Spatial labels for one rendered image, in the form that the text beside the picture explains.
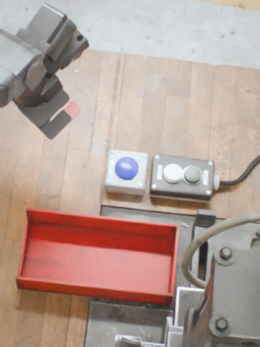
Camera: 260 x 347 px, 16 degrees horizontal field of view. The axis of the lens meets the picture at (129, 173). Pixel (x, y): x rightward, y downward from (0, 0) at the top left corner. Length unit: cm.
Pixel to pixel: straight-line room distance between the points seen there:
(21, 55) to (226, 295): 47
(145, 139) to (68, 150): 14
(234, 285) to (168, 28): 194
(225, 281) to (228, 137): 76
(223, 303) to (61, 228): 69
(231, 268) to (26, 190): 73
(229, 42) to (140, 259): 136
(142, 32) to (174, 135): 117
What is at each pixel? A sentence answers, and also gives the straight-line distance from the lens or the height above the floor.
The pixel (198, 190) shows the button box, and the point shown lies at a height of 93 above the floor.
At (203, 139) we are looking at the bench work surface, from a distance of 161.
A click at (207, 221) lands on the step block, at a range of 147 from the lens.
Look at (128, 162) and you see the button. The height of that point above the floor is 94.
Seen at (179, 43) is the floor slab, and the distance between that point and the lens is 275.
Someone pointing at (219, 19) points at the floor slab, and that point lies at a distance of 281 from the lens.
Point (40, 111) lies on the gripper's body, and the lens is 136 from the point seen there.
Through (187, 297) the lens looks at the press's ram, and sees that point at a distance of 126.
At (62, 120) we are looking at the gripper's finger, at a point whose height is 111.
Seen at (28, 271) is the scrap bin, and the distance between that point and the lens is 151.
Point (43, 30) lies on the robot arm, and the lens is 126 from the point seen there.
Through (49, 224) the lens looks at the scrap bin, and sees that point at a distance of 153.
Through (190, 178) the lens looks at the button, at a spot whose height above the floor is 94.
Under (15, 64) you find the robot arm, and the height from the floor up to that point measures 132.
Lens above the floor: 235
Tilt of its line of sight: 67 degrees down
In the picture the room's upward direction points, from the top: 8 degrees clockwise
